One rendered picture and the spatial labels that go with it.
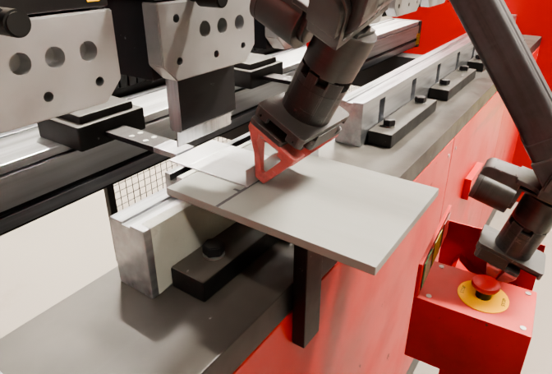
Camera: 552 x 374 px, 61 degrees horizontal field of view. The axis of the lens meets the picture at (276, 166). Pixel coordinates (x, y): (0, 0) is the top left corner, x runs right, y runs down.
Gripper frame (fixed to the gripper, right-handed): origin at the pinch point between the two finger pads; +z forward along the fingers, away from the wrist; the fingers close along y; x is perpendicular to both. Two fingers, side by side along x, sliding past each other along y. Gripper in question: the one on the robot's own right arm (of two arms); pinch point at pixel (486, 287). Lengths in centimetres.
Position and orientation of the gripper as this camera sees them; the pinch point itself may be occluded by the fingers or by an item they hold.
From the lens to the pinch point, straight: 89.6
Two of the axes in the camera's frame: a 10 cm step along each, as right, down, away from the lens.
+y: -8.3, -4.4, 3.4
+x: -5.1, 3.6, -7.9
